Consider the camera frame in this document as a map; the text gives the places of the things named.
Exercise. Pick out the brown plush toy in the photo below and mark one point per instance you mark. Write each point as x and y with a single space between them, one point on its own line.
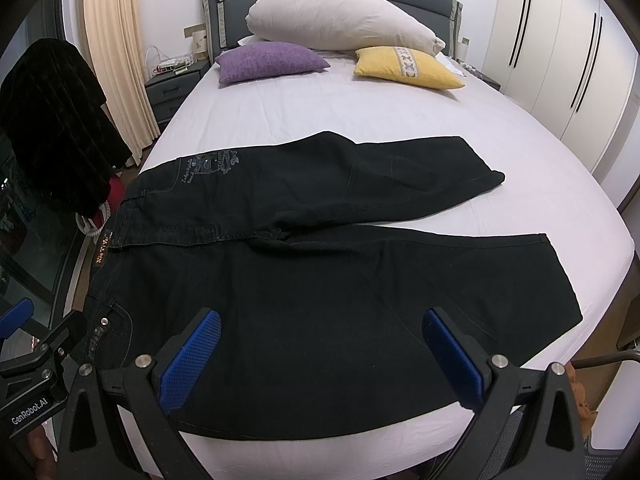
587 417

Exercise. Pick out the dark grey nightstand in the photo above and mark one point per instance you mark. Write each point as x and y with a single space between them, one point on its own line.
166 92

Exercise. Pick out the purple cushion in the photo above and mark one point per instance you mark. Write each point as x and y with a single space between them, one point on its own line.
267 59

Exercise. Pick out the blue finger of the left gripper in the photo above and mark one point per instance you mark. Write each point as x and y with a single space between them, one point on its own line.
15 317

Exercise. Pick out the beige curtain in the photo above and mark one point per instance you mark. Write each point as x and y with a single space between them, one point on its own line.
115 45

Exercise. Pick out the black denim pants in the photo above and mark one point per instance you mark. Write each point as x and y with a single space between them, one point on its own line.
301 248

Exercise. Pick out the black hanging garment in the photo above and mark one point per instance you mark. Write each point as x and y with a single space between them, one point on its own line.
66 148

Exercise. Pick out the large beige pillow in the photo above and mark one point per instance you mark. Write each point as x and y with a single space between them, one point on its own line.
340 25

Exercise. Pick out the yellow embroidered cushion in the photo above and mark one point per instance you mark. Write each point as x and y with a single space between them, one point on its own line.
406 66

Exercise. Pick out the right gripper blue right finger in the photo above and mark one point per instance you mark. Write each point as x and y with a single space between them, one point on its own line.
484 384

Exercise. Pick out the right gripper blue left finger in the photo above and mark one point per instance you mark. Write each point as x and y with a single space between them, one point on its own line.
157 385

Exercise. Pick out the white wardrobe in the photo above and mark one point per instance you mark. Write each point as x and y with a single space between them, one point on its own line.
571 65

